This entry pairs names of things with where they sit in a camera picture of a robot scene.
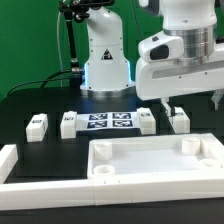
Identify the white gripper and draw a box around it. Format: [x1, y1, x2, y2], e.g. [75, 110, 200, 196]
[135, 30, 224, 117]

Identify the white desk top tray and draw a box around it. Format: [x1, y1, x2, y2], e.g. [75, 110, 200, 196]
[87, 133, 224, 178]

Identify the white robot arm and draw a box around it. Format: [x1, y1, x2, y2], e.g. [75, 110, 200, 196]
[81, 0, 224, 103]

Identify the fiducial marker sheet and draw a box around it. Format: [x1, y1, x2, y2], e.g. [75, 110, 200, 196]
[77, 112, 139, 131]

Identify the white left fence piece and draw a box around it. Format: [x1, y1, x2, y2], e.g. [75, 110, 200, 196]
[0, 144, 18, 184]

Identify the black cable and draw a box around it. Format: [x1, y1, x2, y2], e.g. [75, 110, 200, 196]
[7, 69, 73, 97]

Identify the white front fence rail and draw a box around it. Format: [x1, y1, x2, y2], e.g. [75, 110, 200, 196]
[0, 178, 224, 211]

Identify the white cable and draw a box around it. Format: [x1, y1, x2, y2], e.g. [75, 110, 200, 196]
[56, 12, 64, 88]

